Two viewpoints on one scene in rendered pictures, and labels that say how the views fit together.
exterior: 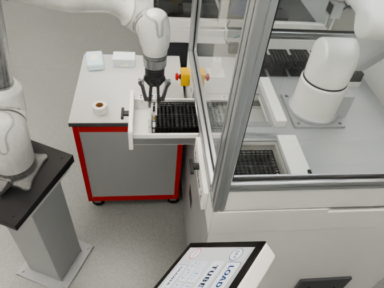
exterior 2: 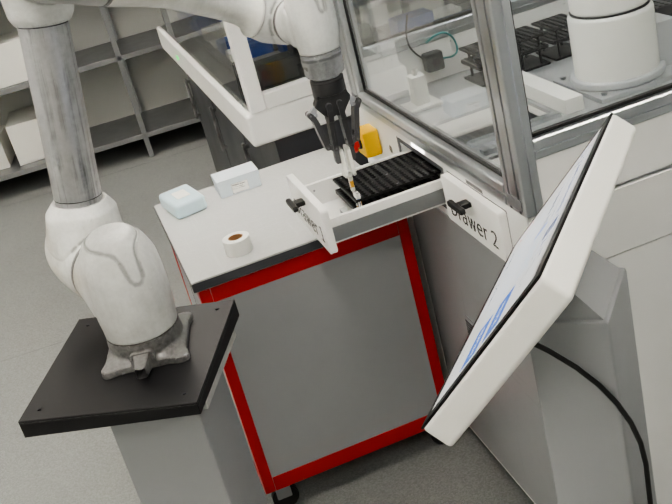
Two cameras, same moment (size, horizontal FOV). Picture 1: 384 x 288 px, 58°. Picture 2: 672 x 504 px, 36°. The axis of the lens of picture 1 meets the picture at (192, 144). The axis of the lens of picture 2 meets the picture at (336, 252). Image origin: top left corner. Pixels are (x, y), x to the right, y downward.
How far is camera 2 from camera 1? 1.11 m
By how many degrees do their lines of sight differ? 21
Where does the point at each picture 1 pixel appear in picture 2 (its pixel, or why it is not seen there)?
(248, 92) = not seen: outside the picture
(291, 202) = (645, 155)
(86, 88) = (192, 238)
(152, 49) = (318, 36)
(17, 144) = (153, 263)
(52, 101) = not seen: hidden behind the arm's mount
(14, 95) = (111, 208)
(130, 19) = (263, 16)
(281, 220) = (650, 208)
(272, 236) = (654, 260)
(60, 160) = (216, 312)
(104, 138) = (264, 300)
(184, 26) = not seen: hidden behind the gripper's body
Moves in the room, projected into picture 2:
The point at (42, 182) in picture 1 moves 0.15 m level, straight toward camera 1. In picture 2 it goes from (203, 344) to (248, 362)
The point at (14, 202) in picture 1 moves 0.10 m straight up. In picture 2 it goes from (173, 379) to (158, 336)
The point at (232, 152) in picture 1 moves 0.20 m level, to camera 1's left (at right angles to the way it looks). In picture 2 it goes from (511, 70) to (403, 100)
